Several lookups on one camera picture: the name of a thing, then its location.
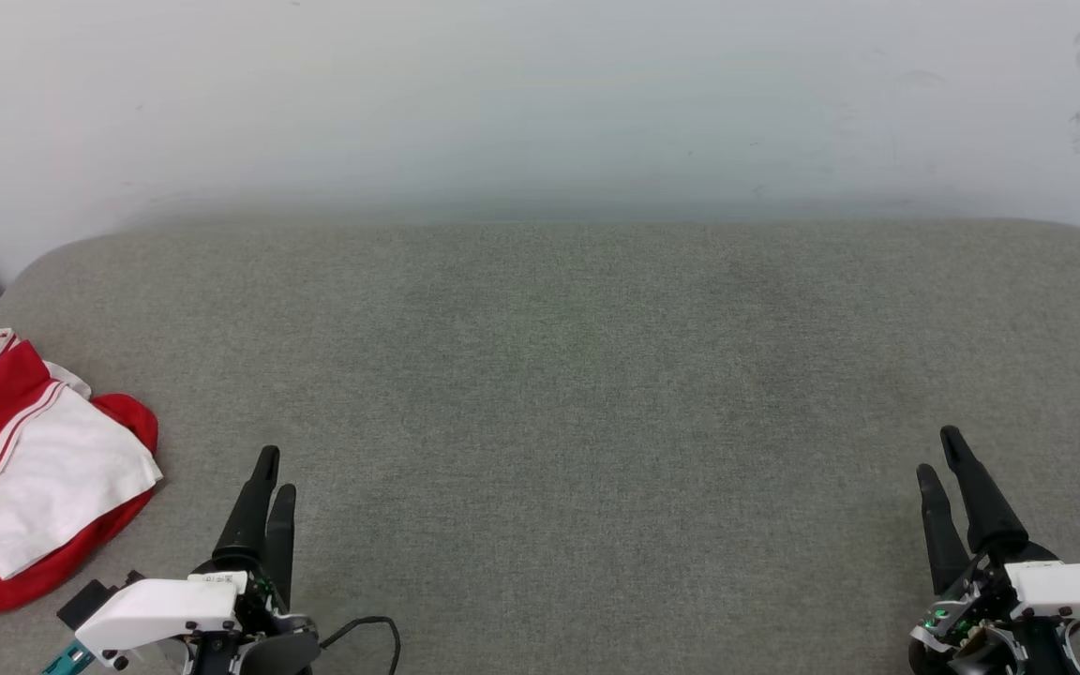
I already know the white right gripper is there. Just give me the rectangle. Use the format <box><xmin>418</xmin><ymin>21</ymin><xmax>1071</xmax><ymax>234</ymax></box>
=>
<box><xmin>909</xmin><ymin>426</ymin><xmax>1080</xmax><ymax>675</ymax></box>

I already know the thin black cable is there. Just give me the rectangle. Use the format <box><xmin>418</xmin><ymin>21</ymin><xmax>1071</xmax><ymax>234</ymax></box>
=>
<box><xmin>319</xmin><ymin>615</ymin><xmax>403</xmax><ymax>675</ymax></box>

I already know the red and white basketball jersey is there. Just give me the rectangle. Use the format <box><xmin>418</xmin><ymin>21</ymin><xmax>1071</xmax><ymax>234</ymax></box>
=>
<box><xmin>0</xmin><ymin>328</ymin><xmax>164</xmax><ymax>614</ymax></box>

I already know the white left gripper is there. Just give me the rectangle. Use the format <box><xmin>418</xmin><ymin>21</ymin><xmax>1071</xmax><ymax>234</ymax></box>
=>
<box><xmin>99</xmin><ymin>445</ymin><xmax>322</xmax><ymax>675</ymax></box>

